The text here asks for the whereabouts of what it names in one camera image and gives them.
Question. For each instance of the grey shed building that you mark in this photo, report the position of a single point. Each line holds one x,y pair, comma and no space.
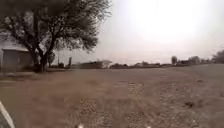
15,59

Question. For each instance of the large bare-limbed tree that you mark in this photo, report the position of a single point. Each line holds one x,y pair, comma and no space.
43,30

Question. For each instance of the row of distant trees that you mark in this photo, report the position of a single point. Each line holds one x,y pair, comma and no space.
193,60

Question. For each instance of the low pale building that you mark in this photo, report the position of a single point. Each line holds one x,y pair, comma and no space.
96,64

